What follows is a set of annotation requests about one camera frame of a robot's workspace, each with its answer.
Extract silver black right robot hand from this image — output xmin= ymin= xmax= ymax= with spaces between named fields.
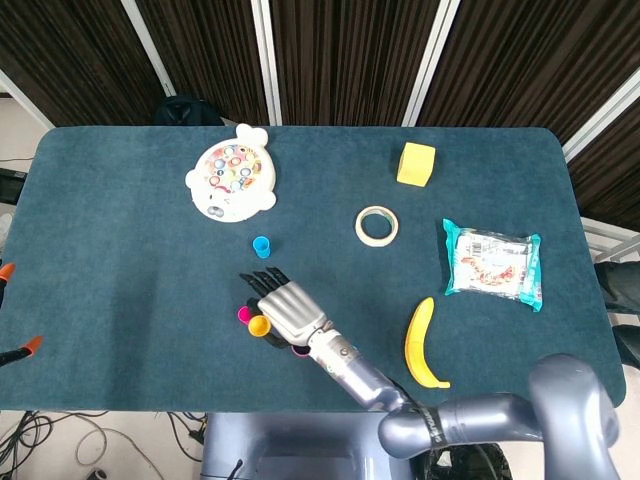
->
xmin=238 ymin=267 xmax=331 ymax=351

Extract black orange-tipped left robot hand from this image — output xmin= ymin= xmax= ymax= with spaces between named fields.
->
xmin=0 ymin=262 xmax=45 ymax=369

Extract yellow plastic cup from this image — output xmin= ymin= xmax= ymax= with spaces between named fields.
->
xmin=248 ymin=314 xmax=273 ymax=339

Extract beige masking tape roll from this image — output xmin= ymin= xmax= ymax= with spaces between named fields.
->
xmin=354 ymin=205 xmax=400 ymax=247

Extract yellow banana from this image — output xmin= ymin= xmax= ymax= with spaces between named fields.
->
xmin=403 ymin=296 xmax=452 ymax=390

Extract blue-grey robot torso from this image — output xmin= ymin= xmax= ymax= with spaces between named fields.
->
xmin=201 ymin=412 xmax=404 ymax=480

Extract blue felt table cover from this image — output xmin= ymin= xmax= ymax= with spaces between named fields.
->
xmin=0 ymin=125 xmax=629 ymax=416

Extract white fishing game toy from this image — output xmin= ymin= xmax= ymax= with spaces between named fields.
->
xmin=184 ymin=123 xmax=278 ymax=224

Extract black box device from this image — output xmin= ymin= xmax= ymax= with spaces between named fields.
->
xmin=0 ymin=167 xmax=27 ymax=205

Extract yellow sponge block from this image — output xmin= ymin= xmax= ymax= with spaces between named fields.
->
xmin=396 ymin=141 xmax=437 ymax=189

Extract teal snack packet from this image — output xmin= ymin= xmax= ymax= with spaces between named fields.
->
xmin=442 ymin=217 xmax=544 ymax=314

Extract black backpack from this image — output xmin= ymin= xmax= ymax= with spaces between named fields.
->
xmin=152 ymin=95 xmax=226 ymax=128

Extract black trash bag bin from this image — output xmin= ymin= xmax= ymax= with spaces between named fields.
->
xmin=419 ymin=439 xmax=512 ymax=480

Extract dark brown slatted partition panel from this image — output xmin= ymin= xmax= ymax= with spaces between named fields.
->
xmin=0 ymin=0 xmax=169 ymax=129
xmin=417 ymin=0 xmax=640 ymax=146
xmin=567 ymin=97 xmax=640 ymax=232
xmin=134 ymin=0 xmax=271 ymax=126
xmin=267 ymin=0 xmax=444 ymax=127

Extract white metal rack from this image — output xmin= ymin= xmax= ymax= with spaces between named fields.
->
xmin=579 ymin=217 xmax=640 ymax=264

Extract dark teal chair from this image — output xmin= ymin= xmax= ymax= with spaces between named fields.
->
xmin=594 ymin=259 xmax=640 ymax=366

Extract black tangled floor cables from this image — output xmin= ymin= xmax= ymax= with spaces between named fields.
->
xmin=0 ymin=410 xmax=109 ymax=469

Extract white floor cable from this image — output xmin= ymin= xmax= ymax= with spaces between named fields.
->
xmin=74 ymin=427 xmax=166 ymax=480

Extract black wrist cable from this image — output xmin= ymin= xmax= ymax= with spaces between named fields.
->
xmin=387 ymin=379 xmax=426 ymax=414

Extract black floor cables with plug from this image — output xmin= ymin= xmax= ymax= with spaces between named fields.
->
xmin=167 ymin=411 xmax=209 ymax=464

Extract black velcro arm strap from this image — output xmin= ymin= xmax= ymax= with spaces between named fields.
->
xmin=418 ymin=403 xmax=450 ymax=450

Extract white partition frame post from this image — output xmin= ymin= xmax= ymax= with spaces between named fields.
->
xmin=562 ymin=77 xmax=640 ymax=162
xmin=0 ymin=68 xmax=55 ymax=129
xmin=119 ymin=0 xmax=177 ymax=97
xmin=249 ymin=0 xmax=284 ymax=126
xmin=402 ymin=0 xmax=462 ymax=127

